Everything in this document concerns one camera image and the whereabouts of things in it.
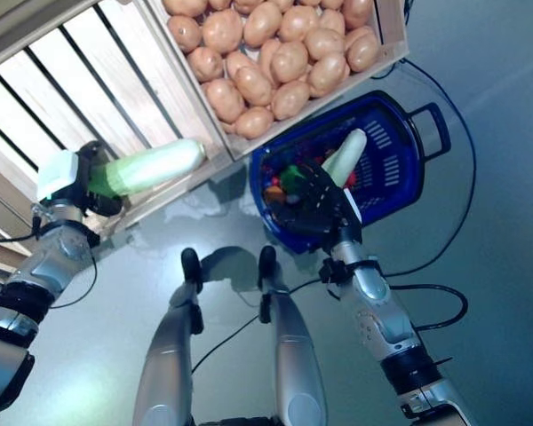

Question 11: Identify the black robot foot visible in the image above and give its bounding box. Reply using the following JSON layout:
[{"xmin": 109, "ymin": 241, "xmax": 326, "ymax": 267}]
[
  {"xmin": 180, "ymin": 248, "xmax": 203, "ymax": 285},
  {"xmin": 258, "ymin": 246, "xmax": 277, "ymax": 289}
]

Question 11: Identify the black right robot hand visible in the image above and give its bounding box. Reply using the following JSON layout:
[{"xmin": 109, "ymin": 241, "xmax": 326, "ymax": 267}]
[{"xmin": 273, "ymin": 159, "xmax": 363, "ymax": 236}]

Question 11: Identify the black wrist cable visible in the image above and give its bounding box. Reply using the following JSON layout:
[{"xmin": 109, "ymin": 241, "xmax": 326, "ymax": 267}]
[
  {"xmin": 0, "ymin": 212, "xmax": 99, "ymax": 310},
  {"xmin": 388, "ymin": 283, "xmax": 469, "ymax": 332}
]

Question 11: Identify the thick black floor cable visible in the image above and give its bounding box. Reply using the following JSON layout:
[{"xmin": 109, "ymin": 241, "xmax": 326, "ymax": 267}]
[{"xmin": 370, "ymin": 57, "xmax": 478, "ymax": 279}]

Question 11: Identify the silver right robot leg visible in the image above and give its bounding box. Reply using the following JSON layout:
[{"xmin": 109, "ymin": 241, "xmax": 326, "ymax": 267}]
[{"xmin": 260, "ymin": 288, "xmax": 330, "ymax": 426}]

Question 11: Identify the silver left robot leg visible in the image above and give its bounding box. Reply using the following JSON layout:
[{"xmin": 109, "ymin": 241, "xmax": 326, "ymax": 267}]
[{"xmin": 131, "ymin": 281, "xmax": 205, "ymax": 426}]

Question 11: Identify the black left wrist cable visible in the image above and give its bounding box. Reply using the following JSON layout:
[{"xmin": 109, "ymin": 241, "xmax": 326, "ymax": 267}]
[{"xmin": 0, "ymin": 212, "xmax": 99, "ymax": 310}]

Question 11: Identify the black right robot foot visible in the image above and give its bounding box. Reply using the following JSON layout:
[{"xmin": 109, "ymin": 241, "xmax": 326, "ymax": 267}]
[{"xmin": 258, "ymin": 246, "xmax": 277, "ymax": 289}]

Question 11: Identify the blue plastic shopping basket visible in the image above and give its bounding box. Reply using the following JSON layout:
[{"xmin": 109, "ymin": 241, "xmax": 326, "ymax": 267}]
[{"xmin": 248, "ymin": 91, "xmax": 428, "ymax": 256}]

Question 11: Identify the black left robot foot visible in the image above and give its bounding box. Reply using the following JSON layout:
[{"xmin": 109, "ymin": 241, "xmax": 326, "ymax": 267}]
[{"xmin": 180, "ymin": 248, "xmax": 203, "ymax": 285}]

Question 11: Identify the black basket handle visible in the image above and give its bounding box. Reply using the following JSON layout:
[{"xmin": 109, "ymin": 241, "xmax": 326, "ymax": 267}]
[{"xmin": 406, "ymin": 102, "xmax": 452, "ymax": 162}]

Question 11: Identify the toy napa cabbage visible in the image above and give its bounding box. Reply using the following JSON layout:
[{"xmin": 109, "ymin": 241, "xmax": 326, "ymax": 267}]
[
  {"xmin": 91, "ymin": 138, "xmax": 207, "ymax": 197},
  {"xmin": 321, "ymin": 128, "xmax": 368, "ymax": 188}
]

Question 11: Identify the narrow wooden slat crate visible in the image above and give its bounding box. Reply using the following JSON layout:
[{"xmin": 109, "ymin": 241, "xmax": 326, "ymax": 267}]
[{"xmin": 135, "ymin": 0, "xmax": 412, "ymax": 162}]

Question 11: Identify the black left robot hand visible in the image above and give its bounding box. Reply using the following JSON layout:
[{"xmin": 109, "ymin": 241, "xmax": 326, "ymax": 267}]
[{"xmin": 36, "ymin": 140, "xmax": 125, "ymax": 218}]

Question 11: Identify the tan toy potato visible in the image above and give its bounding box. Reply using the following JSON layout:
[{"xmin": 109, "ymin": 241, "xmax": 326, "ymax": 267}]
[
  {"xmin": 167, "ymin": 15, "xmax": 203, "ymax": 50},
  {"xmin": 233, "ymin": 66, "xmax": 274, "ymax": 107},
  {"xmin": 162, "ymin": 0, "xmax": 209, "ymax": 17},
  {"xmin": 270, "ymin": 80, "xmax": 311, "ymax": 120},
  {"xmin": 346, "ymin": 31, "xmax": 380, "ymax": 73},
  {"xmin": 202, "ymin": 11, "xmax": 243, "ymax": 55},
  {"xmin": 278, "ymin": 4, "xmax": 320, "ymax": 43},
  {"xmin": 187, "ymin": 46, "xmax": 224, "ymax": 83},
  {"xmin": 205, "ymin": 78, "xmax": 245, "ymax": 123},
  {"xmin": 304, "ymin": 27, "xmax": 346, "ymax": 61},
  {"xmin": 341, "ymin": 0, "xmax": 377, "ymax": 30},
  {"xmin": 235, "ymin": 106, "xmax": 275, "ymax": 138},
  {"xmin": 269, "ymin": 41, "xmax": 310, "ymax": 84},
  {"xmin": 243, "ymin": 2, "xmax": 284, "ymax": 48},
  {"xmin": 308, "ymin": 51, "xmax": 351, "ymax": 98}
]

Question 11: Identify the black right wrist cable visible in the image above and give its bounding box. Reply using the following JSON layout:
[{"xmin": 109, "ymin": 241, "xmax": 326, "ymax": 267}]
[{"xmin": 388, "ymin": 283, "xmax": 469, "ymax": 332}]

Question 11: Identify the wide wooden slat crate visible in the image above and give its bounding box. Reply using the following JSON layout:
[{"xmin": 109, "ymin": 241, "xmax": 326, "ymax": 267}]
[{"xmin": 0, "ymin": 0, "xmax": 237, "ymax": 241}]

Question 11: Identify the silver robot leg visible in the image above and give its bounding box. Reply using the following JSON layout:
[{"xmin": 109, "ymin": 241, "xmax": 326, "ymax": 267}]
[
  {"xmin": 131, "ymin": 281, "xmax": 205, "ymax": 426},
  {"xmin": 260, "ymin": 288, "xmax": 330, "ymax": 426}
]

